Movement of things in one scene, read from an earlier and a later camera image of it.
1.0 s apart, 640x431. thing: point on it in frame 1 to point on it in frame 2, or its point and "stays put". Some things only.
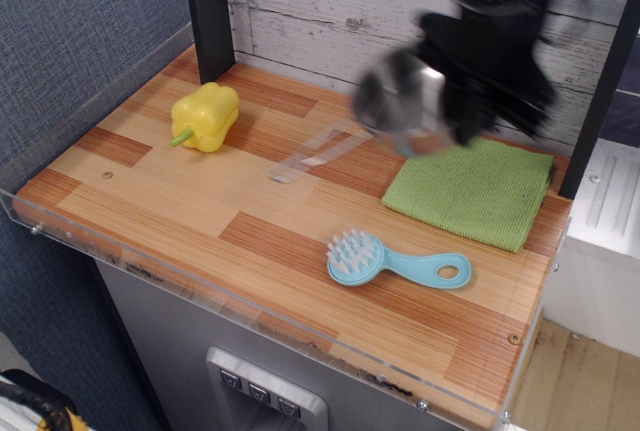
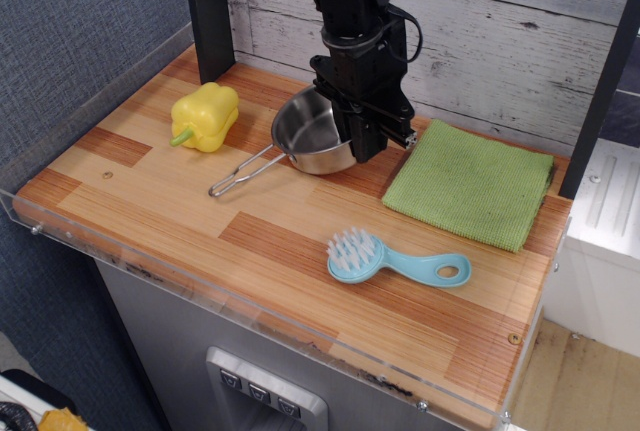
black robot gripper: (489, 71) to (364, 75)
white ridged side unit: (595, 289) stays put
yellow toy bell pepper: (202, 119) stays put
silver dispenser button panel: (247, 395) stays put
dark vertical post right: (592, 128) stays put
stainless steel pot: (399, 98) to (304, 131)
